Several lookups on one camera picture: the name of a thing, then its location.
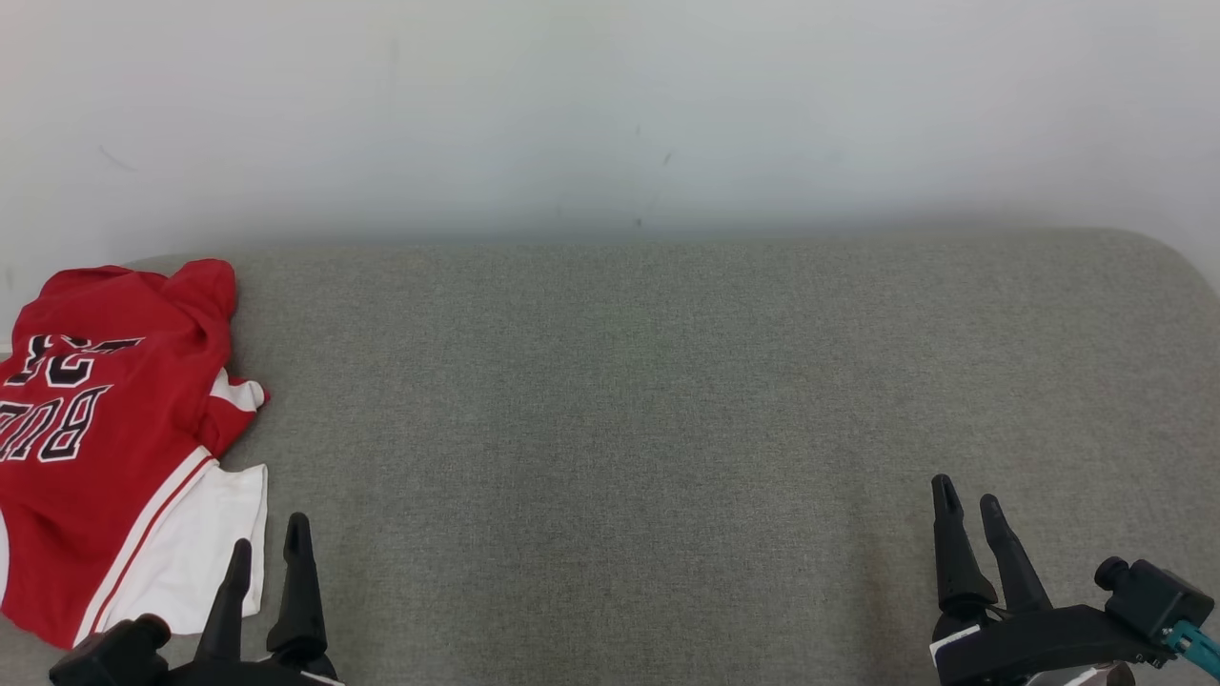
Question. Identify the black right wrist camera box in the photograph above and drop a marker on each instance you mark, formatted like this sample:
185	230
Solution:
1153	595

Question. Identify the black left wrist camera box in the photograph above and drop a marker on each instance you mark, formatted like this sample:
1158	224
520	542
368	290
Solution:
110	657

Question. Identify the red basketball jersey white sleeves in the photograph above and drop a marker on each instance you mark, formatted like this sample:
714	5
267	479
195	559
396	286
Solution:
86	476

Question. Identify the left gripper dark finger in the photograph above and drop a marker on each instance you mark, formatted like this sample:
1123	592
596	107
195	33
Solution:
229	610
298	600

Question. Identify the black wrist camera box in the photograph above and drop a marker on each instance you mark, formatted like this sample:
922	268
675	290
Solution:
1153	595
110	657

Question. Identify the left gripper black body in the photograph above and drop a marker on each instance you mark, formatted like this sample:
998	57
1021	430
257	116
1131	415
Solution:
257	675

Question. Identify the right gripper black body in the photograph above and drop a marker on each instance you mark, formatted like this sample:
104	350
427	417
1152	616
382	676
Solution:
1029	648

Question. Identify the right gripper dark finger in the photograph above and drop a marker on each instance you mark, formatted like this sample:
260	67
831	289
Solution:
1018	572
958	562

